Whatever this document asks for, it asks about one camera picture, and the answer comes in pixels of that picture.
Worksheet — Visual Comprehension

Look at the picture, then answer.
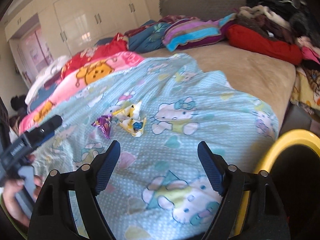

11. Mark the dark blue leaf quilt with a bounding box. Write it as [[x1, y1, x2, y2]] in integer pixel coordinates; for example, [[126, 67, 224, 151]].
[[94, 20, 172, 54]]

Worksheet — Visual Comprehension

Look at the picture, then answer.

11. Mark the pink yellow bear blanket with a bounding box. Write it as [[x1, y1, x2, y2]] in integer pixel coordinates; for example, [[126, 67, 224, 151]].
[[19, 51, 144, 134]]

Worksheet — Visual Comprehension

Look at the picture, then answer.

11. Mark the yellow rimmed black trash bin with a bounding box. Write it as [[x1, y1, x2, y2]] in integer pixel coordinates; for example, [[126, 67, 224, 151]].
[[232, 128, 320, 238]]

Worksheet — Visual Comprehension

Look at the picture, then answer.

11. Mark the white glossy wardrobe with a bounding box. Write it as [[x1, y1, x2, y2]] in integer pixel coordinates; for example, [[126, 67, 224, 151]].
[[5, 0, 150, 58]]

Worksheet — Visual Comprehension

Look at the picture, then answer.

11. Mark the light blue Hello Kitty blanket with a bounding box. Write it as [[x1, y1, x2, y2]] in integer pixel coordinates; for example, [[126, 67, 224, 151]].
[[34, 54, 278, 239]]

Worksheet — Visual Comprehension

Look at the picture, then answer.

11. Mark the red floral quilt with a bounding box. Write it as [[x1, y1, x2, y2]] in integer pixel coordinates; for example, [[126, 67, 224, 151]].
[[61, 33, 129, 80]]

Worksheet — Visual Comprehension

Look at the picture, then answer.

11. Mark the red folded cushion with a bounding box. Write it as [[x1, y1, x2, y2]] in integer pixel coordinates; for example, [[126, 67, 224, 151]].
[[226, 24, 303, 65]]

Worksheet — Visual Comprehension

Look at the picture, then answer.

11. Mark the yellow cartoon blanket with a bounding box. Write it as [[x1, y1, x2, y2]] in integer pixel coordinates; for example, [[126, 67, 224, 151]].
[[290, 67, 319, 114]]

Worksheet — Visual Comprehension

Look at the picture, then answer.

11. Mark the beige bed sheet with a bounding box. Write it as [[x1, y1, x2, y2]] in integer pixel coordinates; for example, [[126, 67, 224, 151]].
[[142, 42, 296, 128]]

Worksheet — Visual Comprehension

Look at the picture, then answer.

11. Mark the purple foil candy wrapper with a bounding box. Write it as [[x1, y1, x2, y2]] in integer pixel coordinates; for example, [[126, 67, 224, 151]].
[[91, 114, 112, 139]]

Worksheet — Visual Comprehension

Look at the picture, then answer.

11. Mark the person's left hand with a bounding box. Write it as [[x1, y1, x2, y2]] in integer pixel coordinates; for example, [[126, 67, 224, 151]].
[[3, 154, 46, 228]]

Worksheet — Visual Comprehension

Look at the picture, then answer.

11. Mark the purple blue striped blanket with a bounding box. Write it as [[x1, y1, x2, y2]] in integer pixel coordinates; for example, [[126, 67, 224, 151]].
[[162, 13, 236, 52]]

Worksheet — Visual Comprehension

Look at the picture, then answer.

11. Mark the grey upholstered headboard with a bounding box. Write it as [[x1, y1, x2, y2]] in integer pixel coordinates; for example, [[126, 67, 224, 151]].
[[159, 0, 246, 21]]

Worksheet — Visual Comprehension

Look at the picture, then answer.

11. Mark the green sleeve forearm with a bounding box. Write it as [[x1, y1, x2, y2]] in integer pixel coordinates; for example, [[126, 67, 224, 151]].
[[1, 195, 27, 240]]

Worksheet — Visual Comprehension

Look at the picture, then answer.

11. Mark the pile of dark clothes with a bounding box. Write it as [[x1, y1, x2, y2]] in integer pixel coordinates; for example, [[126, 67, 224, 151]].
[[239, 0, 319, 47]]

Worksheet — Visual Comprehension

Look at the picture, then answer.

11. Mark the yellow white snack wrapper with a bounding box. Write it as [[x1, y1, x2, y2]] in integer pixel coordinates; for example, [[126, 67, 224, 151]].
[[112, 101, 146, 137]]

